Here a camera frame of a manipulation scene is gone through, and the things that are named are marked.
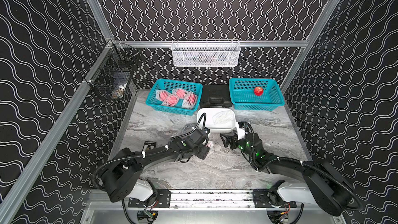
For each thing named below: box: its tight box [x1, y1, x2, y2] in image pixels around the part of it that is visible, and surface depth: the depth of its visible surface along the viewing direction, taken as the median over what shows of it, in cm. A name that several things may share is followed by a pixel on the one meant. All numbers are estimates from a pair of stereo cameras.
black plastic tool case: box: [199, 84, 233, 109], surface depth 109 cm
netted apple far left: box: [155, 89, 172, 102], surface depth 112 cm
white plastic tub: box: [196, 107, 237, 133], surface depth 100 cm
